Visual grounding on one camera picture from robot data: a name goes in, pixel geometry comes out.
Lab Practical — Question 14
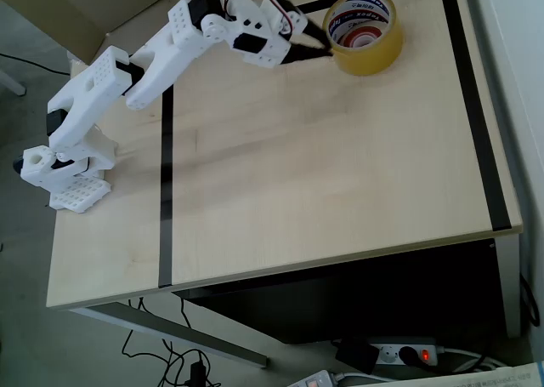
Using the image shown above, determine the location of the white power strip red switch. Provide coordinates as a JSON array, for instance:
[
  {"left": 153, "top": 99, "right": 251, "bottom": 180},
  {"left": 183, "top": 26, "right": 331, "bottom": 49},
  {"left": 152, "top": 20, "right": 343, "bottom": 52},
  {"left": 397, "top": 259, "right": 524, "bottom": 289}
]
[{"left": 367, "top": 338, "right": 445, "bottom": 368}]

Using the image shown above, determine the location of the red tape roll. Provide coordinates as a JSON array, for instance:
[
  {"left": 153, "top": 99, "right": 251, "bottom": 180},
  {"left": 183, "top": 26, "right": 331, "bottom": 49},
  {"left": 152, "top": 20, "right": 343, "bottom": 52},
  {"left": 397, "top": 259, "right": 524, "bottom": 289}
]
[{"left": 338, "top": 24, "right": 387, "bottom": 48}]

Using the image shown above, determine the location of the grey table leg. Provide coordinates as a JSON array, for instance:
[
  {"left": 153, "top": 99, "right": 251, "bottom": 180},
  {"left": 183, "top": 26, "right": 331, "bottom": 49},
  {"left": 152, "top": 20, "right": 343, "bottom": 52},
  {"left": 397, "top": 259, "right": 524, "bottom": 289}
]
[{"left": 494, "top": 232, "right": 523, "bottom": 339}]

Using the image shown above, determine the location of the printed paper sheet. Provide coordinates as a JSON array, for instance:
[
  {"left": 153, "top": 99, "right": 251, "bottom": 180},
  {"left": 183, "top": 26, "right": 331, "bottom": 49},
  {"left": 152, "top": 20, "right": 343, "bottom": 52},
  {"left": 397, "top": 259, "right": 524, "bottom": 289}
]
[{"left": 348, "top": 360, "right": 544, "bottom": 387}]

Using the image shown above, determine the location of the brown cardboard box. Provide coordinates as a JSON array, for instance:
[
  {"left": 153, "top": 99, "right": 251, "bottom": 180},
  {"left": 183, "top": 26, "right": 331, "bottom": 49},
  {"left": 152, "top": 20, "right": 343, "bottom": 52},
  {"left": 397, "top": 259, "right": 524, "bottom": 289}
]
[{"left": 0, "top": 0, "right": 201, "bottom": 65}]

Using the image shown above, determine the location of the black looped cable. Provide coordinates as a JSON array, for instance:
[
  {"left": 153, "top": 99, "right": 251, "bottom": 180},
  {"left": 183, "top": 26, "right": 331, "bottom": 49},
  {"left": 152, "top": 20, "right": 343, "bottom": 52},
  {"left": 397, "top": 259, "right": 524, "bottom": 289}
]
[{"left": 519, "top": 273, "right": 540, "bottom": 327}]

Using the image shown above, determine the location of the black floor cable bundle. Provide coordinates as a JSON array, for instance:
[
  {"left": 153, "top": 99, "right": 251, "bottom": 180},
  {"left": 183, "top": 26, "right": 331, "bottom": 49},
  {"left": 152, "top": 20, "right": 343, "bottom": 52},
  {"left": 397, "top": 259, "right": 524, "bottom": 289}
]
[{"left": 121, "top": 293, "right": 216, "bottom": 387}]

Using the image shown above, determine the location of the white power cable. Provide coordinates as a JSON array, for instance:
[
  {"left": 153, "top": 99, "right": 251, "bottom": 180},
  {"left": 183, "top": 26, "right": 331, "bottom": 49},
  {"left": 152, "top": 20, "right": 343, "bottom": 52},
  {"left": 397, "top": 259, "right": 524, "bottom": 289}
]
[
  {"left": 330, "top": 371, "right": 397, "bottom": 384},
  {"left": 436, "top": 345, "right": 507, "bottom": 373}
]

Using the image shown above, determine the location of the black round plug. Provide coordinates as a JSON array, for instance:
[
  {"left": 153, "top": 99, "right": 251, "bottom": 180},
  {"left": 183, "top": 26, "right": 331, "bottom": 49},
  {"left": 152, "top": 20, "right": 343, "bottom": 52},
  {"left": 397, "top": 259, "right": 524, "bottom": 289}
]
[{"left": 397, "top": 345, "right": 421, "bottom": 367}]

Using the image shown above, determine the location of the black power adapter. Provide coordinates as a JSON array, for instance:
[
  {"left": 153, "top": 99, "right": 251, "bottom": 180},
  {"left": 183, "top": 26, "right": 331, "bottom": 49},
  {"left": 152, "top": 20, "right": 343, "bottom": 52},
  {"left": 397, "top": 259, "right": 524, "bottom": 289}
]
[{"left": 335, "top": 337, "right": 381, "bottom": 373}]

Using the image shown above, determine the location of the white power strip orange switch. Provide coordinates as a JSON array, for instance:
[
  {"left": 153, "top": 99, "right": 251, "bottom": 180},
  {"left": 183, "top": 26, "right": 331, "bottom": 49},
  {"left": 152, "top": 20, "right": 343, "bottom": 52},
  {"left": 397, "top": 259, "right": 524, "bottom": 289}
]
[{"left": 287, "top": 369, "right": 342, "bottom": 387}]

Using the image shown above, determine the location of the yellow tape roll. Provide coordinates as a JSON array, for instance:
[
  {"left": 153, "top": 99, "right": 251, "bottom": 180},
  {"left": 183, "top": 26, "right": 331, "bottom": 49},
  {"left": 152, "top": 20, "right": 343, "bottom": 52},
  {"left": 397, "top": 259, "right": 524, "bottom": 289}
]
[{"left": 322, "top": 0, "right": 405, "bottom": 78}]

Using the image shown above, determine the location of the thin black cable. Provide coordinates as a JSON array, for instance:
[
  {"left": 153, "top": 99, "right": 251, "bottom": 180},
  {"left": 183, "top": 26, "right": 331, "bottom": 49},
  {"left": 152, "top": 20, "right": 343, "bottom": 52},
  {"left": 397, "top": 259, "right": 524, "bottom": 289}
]
[{"left": 0, "top": 52, "right": 71, "bottom": 77}]

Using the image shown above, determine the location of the grey table floor beam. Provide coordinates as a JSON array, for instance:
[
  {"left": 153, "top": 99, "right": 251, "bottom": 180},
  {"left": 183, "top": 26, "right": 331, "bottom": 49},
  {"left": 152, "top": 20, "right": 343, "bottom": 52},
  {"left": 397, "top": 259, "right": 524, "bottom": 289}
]
[{"left": 70, "top": 300, "right": 269, "bottom": 369}]

